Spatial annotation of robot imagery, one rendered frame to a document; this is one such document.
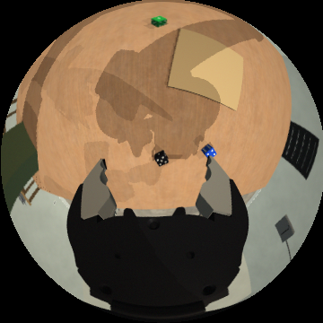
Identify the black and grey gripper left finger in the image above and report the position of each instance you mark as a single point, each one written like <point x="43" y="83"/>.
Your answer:
<point x="92" y="203"/>

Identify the blue die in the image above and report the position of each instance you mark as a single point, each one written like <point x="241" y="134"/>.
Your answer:
<point x="209" y="150"/>

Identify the green die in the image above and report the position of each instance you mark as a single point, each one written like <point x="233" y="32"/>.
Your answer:
<point x="159" y="21"/>

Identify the black die with white pips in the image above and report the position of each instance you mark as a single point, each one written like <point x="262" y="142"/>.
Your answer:
<point x="161" y="158"/>

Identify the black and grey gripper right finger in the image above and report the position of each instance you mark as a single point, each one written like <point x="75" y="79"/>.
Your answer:
<point x="220" y="201"/>

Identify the tan square mat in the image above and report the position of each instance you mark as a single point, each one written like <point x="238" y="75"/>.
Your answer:
<point x="208" y="68"/>

